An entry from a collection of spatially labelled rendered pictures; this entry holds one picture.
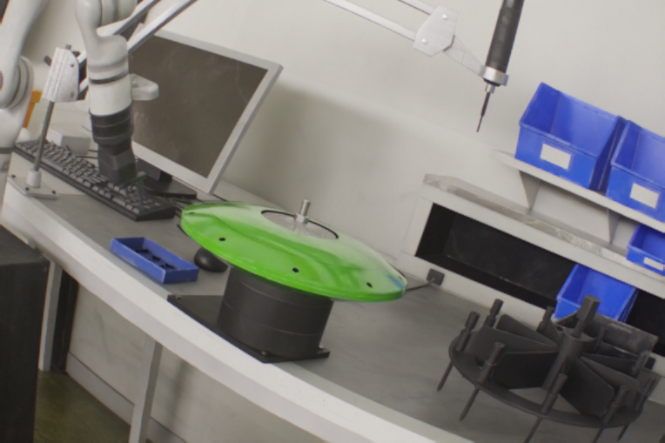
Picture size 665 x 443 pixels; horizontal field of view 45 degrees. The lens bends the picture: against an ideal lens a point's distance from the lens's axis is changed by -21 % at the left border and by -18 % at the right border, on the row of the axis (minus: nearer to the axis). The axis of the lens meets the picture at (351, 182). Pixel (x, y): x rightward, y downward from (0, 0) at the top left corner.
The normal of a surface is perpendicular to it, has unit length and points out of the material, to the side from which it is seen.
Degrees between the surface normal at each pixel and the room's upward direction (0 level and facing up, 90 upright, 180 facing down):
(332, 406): 90
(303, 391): 90
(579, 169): 99
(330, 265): 23
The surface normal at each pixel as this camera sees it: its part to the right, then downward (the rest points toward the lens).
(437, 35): -0.07, 0.12
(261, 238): 0.17, -0.87
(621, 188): -0.55, 0.11
